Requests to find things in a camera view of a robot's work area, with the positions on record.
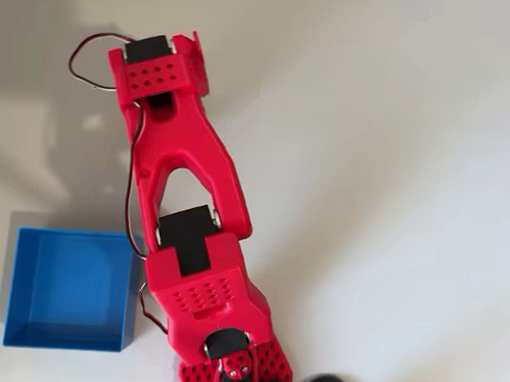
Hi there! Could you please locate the servo wire along upper arm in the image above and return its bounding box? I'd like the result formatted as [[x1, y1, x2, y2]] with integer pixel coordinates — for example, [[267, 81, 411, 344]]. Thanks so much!
[[121, 101, 155, 262]]

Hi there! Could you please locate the servo wire at shoulder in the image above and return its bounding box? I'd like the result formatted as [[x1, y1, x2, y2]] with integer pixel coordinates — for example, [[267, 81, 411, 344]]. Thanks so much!
[[135, 280, 173, 335]]

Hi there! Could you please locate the looping red white servo wire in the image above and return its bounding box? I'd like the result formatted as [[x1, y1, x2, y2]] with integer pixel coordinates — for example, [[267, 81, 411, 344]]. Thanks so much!
[[66, 30, 130, 94]]

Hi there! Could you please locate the blue plastic box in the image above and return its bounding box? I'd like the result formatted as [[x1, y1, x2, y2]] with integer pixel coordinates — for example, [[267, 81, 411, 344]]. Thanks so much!
[[0, 224, 144, 355]]

